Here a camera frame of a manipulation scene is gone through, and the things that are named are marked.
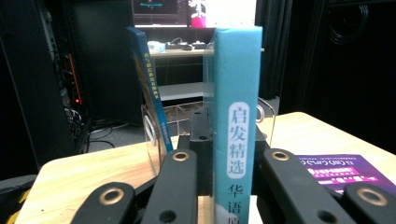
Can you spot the clear acrylic book rack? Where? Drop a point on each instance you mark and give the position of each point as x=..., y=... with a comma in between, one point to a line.
x=267, y=124

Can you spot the purple softcover book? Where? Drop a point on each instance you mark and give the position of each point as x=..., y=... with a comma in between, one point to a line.
x=342, y=171

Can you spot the dark blue picture book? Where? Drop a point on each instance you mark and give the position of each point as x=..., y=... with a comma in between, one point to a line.
x=146, y=71

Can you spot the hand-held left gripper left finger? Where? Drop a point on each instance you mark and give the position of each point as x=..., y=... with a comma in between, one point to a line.
x=177, y=186

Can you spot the black power strip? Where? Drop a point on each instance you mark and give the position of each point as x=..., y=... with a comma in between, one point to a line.
x=183, y=45

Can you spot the black curtain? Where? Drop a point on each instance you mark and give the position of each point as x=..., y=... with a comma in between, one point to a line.
x=286, y=56

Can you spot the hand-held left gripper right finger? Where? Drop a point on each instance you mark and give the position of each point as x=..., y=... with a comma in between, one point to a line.
x=286, y=186

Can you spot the computer monitor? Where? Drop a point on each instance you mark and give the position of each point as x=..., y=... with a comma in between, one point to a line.
x=162, y=12

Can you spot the black computer tower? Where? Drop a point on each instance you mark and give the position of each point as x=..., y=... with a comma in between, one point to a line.
x=34, y=93

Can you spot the light blue hardcover picture book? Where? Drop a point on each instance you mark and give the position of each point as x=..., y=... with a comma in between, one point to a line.
x=236, y=77

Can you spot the black yellow striped stand base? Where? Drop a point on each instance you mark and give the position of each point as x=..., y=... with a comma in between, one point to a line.
x=15, y=193

